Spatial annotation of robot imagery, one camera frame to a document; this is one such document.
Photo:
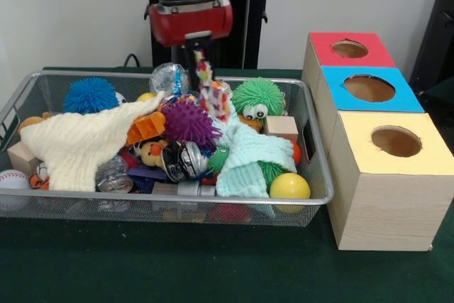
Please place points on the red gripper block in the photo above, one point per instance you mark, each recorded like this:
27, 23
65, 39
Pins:
191, 22

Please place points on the colourful polka-dot cloth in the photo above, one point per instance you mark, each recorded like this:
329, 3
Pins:
213, 104

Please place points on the shallow silver mesh bin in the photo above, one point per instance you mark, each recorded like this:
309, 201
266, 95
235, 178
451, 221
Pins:
88, 212

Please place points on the wooden box with three holes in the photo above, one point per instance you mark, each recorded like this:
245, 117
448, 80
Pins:
390, 210

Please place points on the purple spiky rubber ball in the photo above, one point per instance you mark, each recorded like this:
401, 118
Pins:
188, 122

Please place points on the green spiky ball with eyes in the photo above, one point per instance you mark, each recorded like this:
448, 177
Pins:
257, 93

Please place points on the mint green knitted cloth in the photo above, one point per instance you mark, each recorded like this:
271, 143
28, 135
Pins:
248, 150

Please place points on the crushed black drink can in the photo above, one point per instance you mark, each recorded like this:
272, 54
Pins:
181, 162

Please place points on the small wooden cube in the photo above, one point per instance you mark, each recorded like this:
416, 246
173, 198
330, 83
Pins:
282, 127

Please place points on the blue spiky rubber ball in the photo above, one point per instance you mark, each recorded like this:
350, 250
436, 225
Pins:
90, 95

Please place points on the orange-red ball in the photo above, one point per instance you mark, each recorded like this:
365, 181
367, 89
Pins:
296, 154

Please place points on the yellow plastic ball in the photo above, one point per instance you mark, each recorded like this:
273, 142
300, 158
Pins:
289, 186

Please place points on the cream knitted cloth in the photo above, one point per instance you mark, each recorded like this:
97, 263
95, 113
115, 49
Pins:
71, 147

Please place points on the white baseball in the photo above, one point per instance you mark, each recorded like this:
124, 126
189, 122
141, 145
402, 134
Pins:
12, 180

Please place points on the dark green side table cloth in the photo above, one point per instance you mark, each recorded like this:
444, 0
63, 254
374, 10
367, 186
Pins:
443, 95

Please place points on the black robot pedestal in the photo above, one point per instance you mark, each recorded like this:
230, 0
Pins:
248, 15

